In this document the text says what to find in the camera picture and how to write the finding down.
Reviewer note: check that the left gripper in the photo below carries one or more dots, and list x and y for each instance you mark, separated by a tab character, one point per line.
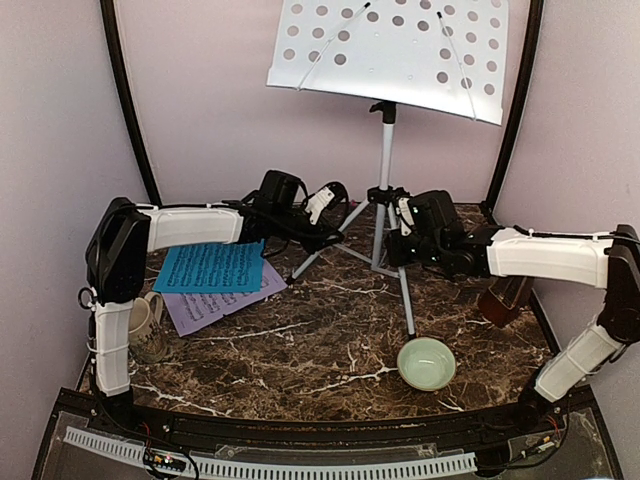
323	227

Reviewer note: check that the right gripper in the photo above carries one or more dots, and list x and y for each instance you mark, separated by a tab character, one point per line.
398	257

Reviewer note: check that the blue sheet music page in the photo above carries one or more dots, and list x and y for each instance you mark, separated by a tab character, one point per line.
212	268

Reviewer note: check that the purple sheet music page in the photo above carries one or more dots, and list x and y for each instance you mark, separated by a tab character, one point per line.
193	312

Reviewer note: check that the grey folding music stand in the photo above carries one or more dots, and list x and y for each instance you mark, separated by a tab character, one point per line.
446	56

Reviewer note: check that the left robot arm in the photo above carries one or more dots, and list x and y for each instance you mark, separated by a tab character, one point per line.
117	253

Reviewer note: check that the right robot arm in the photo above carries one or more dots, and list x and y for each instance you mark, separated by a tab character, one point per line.
603	260

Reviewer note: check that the brown wooden metronome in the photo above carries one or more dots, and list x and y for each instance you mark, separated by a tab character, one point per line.
503	300

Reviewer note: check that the pale green ceramic bowl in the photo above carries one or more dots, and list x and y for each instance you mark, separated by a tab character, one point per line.
426	364

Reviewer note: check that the cream printed mug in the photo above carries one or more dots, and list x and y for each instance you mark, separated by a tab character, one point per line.
147	340

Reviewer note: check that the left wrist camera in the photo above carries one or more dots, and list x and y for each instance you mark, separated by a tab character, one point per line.
328	197

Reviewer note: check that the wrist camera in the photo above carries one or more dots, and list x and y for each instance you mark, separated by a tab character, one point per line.
403	212
328	197

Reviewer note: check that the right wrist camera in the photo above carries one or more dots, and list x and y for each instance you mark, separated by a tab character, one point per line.
403	212

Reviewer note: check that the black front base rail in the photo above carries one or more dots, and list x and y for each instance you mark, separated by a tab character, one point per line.
177	423

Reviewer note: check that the right black frame post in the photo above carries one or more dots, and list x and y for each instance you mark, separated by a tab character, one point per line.
516	112

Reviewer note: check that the black frame post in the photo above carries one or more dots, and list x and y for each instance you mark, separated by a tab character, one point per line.
128	109
516	112

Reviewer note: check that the left black frame post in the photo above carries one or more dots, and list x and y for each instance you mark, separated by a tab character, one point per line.
128	109

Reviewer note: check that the grey slotted cable duct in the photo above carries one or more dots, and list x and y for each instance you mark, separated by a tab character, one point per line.
235	462

